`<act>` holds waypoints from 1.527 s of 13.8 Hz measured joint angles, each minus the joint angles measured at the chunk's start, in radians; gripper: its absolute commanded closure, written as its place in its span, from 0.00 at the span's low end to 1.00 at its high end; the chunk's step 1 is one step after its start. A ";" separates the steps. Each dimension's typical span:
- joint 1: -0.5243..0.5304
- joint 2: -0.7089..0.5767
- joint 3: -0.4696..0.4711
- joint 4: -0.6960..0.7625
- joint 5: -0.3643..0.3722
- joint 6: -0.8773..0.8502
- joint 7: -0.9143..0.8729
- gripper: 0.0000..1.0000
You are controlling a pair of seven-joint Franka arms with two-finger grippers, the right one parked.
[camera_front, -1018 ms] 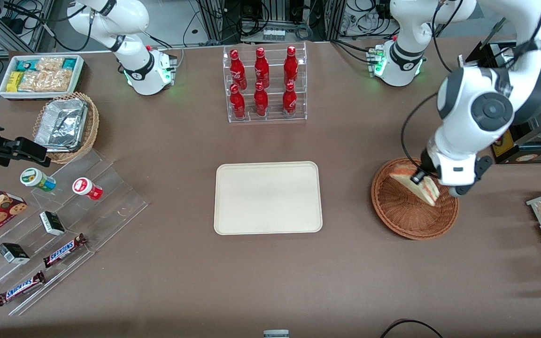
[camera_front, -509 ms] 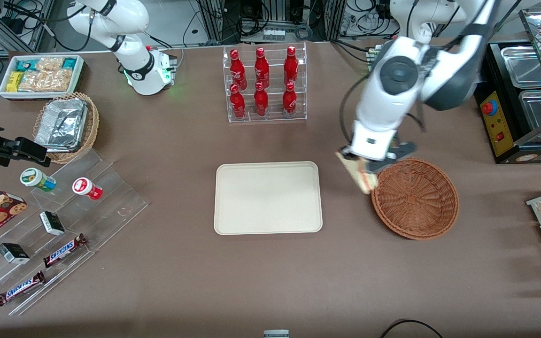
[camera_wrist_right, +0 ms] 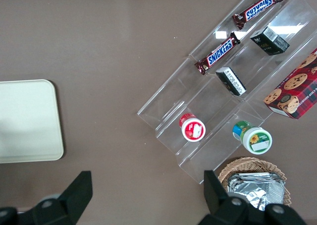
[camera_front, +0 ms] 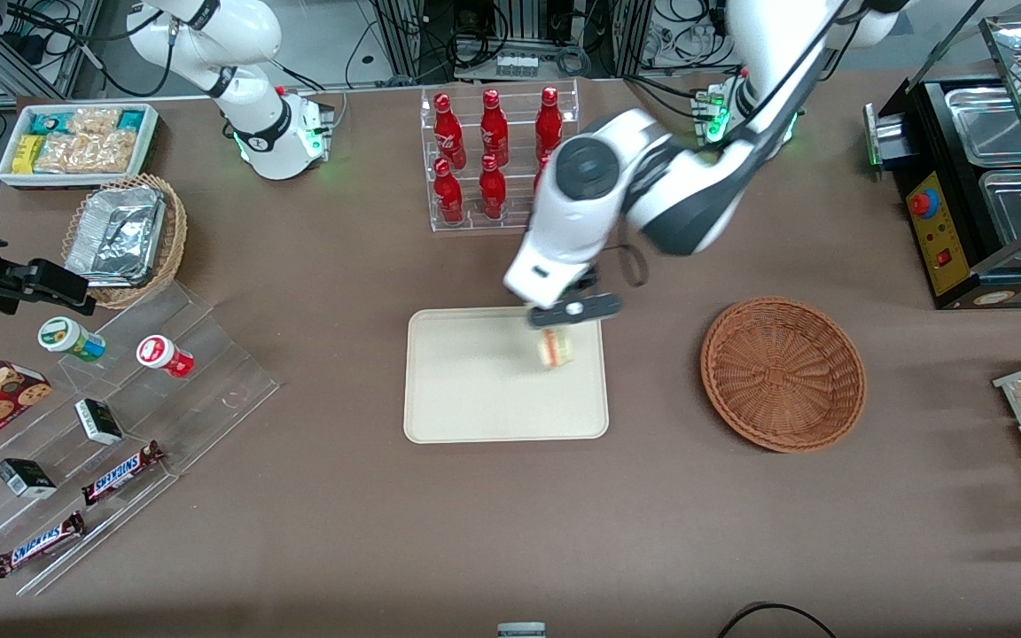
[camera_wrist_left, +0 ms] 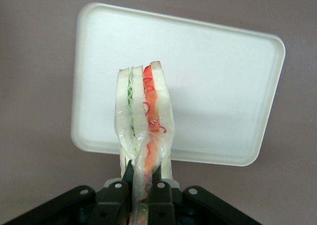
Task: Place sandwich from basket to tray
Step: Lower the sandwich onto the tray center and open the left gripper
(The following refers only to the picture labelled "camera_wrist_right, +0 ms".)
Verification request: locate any Snickers chocolate bar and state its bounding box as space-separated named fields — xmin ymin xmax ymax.
xmin=194 ymin=31 xmax=241 ymax=76
xmin=232 ymin=0 xmax=285 ymax=31

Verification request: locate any red cookie box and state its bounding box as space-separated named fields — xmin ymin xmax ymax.
xmin=263 ymin=48 xmax=317 ymax=120

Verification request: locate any clear acrylic stepped display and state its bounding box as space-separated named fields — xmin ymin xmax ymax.
xmin=137 ymin=0 xmax=317 ymax=185

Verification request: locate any stack of foil containers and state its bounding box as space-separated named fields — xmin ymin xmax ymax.
xmin=226 ymin=172 xmax=286 ymax=212

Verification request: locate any light wicker basket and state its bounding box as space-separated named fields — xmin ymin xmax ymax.
xmin=217 ymin=157 xmax=294 ymax=208

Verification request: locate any red lid snack cup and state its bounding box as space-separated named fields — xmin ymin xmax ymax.
xmin=179 ymin=112 xmax=207 ymax=143

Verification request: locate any green lid snack cup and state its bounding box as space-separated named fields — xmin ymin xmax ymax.
xmin=232 ymin=120 xmax=273 ymax=156

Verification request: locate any small dark green box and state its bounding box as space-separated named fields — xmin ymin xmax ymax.
xmin=249 ymin=25 xmax=290 ymax=56
xmin=215 ymin=66 xmax=247 ymax=97

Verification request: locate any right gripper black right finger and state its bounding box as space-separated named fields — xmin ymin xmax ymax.
xmin=198 ymin=170 xmax=308 ymax=225

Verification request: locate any beige plastic tray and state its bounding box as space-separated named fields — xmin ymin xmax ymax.
xmin=0 ymin=79 xmax=64 ymax=165

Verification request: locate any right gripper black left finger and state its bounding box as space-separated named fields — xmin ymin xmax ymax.
xmin=0 ymin=170 xmax=94 ymax=225

